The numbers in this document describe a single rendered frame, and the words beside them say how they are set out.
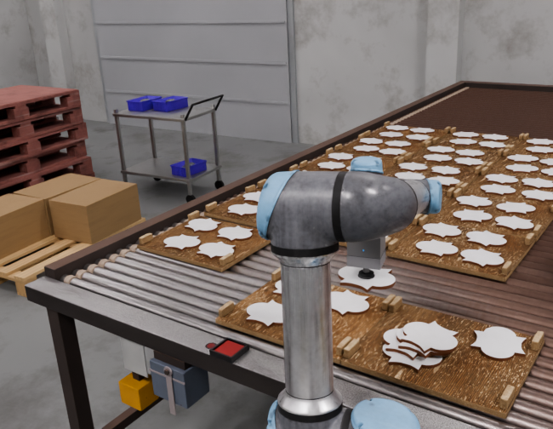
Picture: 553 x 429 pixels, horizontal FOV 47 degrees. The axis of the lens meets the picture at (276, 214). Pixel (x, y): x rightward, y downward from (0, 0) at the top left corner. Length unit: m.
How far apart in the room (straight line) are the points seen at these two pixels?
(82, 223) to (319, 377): 3.67
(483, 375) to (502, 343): 0.15
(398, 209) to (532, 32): 5.42
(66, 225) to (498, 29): 4.18
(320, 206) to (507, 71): 5.53
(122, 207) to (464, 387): 3.62
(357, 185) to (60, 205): 3.88
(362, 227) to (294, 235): 0.11
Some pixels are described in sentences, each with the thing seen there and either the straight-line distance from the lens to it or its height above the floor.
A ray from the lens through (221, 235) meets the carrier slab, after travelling 2.41.
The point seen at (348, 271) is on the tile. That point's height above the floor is 1.13.
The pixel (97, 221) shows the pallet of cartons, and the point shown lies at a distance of 4.67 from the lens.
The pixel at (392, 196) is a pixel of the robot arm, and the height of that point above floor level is 1.52.
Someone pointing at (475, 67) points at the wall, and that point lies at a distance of 6.53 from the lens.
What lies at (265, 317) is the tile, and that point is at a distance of 1.83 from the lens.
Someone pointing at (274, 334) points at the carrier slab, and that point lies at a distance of 1.77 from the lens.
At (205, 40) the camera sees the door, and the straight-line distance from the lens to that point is 7.96.
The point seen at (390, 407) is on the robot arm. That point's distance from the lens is 1.18.
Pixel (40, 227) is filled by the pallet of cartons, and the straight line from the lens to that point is 4.89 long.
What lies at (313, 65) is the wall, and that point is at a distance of 7.22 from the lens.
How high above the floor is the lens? 1.85
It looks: 21 degrees down
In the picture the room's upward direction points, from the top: 3 degrees counter-clockwise
